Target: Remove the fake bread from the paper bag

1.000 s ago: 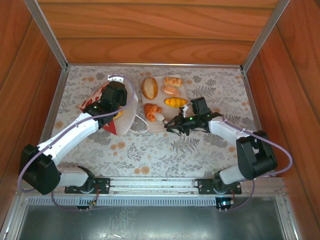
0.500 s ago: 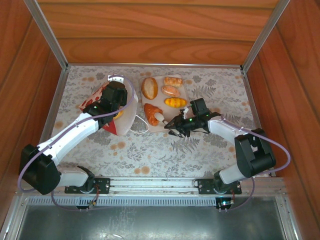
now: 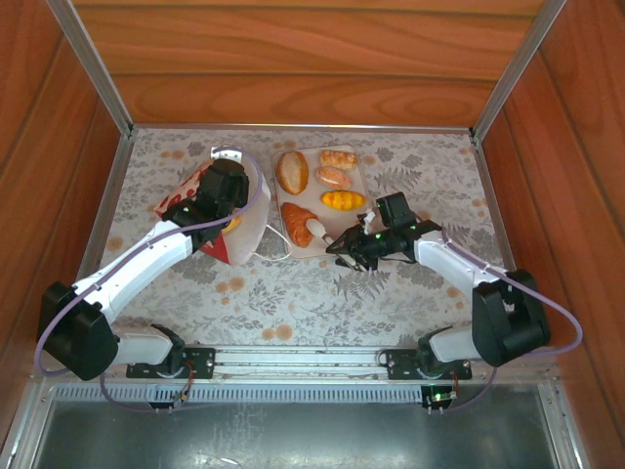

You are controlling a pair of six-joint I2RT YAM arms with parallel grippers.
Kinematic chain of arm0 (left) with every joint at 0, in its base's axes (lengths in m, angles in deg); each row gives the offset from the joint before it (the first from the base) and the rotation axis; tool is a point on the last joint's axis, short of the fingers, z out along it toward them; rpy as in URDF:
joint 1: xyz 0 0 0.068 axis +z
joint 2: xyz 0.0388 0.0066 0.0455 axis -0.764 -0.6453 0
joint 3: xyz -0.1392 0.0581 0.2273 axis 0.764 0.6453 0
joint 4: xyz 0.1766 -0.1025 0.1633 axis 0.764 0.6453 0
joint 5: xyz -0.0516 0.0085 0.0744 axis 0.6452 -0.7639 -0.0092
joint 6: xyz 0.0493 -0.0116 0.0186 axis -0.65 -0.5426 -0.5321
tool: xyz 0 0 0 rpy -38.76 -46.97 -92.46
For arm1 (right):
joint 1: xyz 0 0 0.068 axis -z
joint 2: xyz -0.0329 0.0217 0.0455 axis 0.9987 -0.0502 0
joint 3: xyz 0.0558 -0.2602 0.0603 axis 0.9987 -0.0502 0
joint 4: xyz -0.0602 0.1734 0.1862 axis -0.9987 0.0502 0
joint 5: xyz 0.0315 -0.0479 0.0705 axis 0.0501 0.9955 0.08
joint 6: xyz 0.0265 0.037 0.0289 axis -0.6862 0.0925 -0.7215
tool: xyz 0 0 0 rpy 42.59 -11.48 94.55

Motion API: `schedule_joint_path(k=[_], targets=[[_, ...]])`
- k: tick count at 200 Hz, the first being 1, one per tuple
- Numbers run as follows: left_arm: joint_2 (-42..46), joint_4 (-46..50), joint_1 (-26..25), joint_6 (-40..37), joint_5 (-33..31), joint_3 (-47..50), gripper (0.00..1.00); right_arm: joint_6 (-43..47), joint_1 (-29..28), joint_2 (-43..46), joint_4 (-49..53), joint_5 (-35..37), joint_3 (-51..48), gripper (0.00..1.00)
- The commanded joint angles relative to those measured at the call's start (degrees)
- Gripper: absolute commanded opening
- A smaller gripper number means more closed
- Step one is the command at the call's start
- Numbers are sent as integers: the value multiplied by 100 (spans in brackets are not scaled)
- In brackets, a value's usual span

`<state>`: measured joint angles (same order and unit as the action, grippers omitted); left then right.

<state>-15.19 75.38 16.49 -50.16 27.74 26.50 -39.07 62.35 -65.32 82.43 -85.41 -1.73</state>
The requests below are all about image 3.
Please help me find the oval floury fake bread loaf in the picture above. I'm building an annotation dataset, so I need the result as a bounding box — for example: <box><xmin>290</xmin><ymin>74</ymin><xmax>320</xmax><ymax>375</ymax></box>
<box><xmin>274</xmin><ymin>149</ymin><xmax>311</xmax><ymax>196</ymax></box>

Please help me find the beige plastic tray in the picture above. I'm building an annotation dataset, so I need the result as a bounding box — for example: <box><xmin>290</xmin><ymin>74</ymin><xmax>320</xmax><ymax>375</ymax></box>
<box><xmin>271</xmin><ymin>145</ymin><xmax>382</xmax><ymax>260</ymax></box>

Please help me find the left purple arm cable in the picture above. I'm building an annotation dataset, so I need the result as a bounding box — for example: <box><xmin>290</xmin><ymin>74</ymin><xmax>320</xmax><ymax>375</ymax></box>
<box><xmin>33</xmin><ymin>145</ymin><xmax>265</xmax><ymax>415</ymax></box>

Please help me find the floral tablecloth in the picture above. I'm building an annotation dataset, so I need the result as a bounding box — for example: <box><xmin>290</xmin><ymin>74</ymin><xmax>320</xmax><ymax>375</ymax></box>
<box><xmin>57</xmin><ymin>127</ymin><xmax>531</xmax><ymax>346</ymax></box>

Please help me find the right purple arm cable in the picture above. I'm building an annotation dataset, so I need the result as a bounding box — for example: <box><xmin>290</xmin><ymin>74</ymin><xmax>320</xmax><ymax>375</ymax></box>
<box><xmin>417</xmin><ymin>212</ymin><xmax>585</xmax><ymax>414</ymax></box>

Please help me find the grey metal sheet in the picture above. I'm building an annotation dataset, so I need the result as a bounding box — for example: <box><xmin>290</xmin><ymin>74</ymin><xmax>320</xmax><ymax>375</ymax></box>
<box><xmin>28</xmin><ymin>390</ymin><xmax>563</xmax><ymax>469</ymax></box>

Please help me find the long aluminium mounting rail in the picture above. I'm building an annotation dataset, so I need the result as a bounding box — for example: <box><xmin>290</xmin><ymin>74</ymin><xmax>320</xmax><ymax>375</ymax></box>
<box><xmin>29</xmin><ymin>343</ymin><xmax>561</xmax><ymax>385</ymax></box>

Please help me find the aluminium frame profile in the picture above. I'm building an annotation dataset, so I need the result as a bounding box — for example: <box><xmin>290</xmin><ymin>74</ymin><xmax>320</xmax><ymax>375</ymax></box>
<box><xmin>0</xmin><ymin>380</ymin><xmax>58</xmax><ymax>469</ymax></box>
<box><xmin>536</xmin><ymin>380</ymin><xmax>590</xmax><ymax>469</ymax></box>

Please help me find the pink glazed fake bun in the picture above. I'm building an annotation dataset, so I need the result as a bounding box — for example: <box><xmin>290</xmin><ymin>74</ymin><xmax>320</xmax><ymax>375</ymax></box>
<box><xmin>314</xmin><ymin>166</ymin><xmax>354</xmax><ymax>191</ymax></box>

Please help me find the slanted aluminium frame post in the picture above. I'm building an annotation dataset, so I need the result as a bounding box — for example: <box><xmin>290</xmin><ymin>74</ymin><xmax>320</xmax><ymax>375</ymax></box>
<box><xmin>468</xmin><ymin>0</ymin><xmax>570</xmax><ymax>143</ymax></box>
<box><xmin>46</xmin><ymin>0</ymin><xmax>136</xmax><ymax>141</ymax></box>

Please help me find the small circuit board green light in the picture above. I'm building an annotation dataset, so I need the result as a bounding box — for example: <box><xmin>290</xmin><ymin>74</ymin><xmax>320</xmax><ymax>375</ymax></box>
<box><xmin>423</xmin><ymin>387</ymin><xmax>459</xmax><ymax>407</ymax></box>

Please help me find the grey slotted cable duct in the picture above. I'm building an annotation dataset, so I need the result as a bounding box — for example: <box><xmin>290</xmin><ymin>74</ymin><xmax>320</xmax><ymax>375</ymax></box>
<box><xmin>51</xmin><ymin>383</ymin><xmax>426</xmax><ymax>405</ymax></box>

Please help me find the lattice fake danish pastry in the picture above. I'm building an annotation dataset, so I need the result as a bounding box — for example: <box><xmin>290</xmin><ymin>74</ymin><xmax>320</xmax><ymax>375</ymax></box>
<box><xmin>319</xmin><ymin>149</ymin><xmax>358</xmax><ymax>171</ymax></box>

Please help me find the red and white paper bag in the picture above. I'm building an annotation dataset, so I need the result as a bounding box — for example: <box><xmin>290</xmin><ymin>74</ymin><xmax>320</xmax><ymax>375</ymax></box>
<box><xmin>153</xmin><ymin>145</ymin><xmax>294</xmax><ymax>268</ymax></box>

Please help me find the yellow striped fake bread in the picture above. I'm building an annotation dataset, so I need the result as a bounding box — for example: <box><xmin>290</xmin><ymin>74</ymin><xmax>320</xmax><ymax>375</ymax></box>
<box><xmin>319</xmin><ymin>189</ymin><xmax>367</xmax><ymax>212</ymax></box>

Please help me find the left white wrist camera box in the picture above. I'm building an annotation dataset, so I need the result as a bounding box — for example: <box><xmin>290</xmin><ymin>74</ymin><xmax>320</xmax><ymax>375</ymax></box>
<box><xmin>209</xmin><ymin>146</ymin><xmax>244</xmax><ymax>165</ymax></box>

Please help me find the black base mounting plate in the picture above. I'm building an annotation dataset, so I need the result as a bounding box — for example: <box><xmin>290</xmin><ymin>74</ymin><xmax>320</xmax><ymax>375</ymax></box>
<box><xmin>125</xmin><ymin>345</ymin><xmax>217</xmax><ymax>381</ymax></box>
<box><xmin>385</xmin><ymin>346</ymin><xmax>474</xmax><ymax>382</ymax></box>

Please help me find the aluminium table edge strip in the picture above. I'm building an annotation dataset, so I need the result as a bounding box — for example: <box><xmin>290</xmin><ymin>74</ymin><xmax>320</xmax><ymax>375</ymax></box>
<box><xmin>469</xmin><ymin>136</ymin><xmax>541</xmax><ymax>346</ymax></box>

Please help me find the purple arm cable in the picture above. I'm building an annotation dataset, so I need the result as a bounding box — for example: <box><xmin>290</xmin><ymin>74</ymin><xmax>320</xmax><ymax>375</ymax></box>
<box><xmin>33</xmin><ymin>145</ymin><xmax>265</xmax><ymax>415</ymax></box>
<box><xmin>417</xmin><ymin>212</ymin><xmax>585</xmax><ymax>414</ymax></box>

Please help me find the dark brown fake croissant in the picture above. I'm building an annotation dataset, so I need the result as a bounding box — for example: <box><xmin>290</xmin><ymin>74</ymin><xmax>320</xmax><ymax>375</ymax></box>
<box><xmin>280</xmin><ymin>201</ymin><xmax>319</xmax><ymax>249</ymax></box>

